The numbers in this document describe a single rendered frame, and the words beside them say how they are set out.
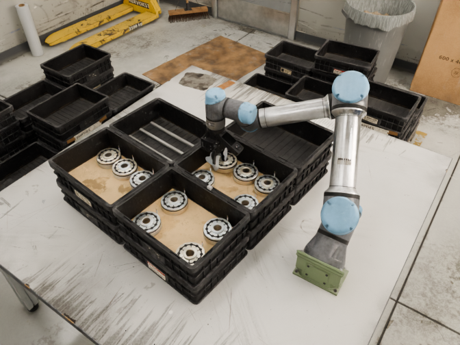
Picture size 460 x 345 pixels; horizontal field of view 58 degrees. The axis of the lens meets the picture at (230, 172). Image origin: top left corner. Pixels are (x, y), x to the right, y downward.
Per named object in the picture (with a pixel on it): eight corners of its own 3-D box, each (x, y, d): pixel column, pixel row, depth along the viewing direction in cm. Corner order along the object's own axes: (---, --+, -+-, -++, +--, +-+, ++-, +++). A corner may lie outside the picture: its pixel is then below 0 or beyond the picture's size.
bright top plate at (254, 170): (263, 170, 172) (263, 169, 172) (248, 184, 167) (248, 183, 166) (243, 160, 177) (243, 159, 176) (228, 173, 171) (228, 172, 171)
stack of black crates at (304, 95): (348, 131, 308) (357, 92, 285) (330, 153, 290) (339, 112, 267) (299, 113, 324) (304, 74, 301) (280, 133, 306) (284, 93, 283)
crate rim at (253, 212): (298, 174, 164) (299, 169, 162) (252, 218, 147) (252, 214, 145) (221, 133, 182) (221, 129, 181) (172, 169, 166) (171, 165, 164)
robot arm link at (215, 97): (221, 99, 148) (200, 94, 151) (222, 124, 155) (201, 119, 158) (231, 89, 153) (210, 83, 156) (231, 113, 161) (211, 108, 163)
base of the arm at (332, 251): (346, 270, 153) (356, 244, 153) (338, 270, 139) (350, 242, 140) (309, 251, 160) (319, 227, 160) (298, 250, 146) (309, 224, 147)
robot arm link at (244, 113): (261, 110, 158) (235, 103, 162) (254, 101, 148) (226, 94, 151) (254, 130, 158) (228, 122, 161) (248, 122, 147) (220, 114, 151)
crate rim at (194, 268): (252, 219, 147) (252, 214, 145) (192, 275, 130) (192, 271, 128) (172, 169, 165) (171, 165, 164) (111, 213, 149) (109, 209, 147)
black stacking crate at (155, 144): (221, 150, 189) (220, 130, 181) (174, 186, 172) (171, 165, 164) (160, 117, 207) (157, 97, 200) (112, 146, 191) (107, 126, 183)
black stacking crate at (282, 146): (333, 154, 187) (337, 133, 179) (296, 190, 170) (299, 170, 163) (261, 120, 206) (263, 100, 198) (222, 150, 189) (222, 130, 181)
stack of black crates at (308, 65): (321, 90, 348) (328, 53, 325) (304, 107, 330) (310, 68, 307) (279, 77, 365) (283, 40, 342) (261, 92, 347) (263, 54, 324)
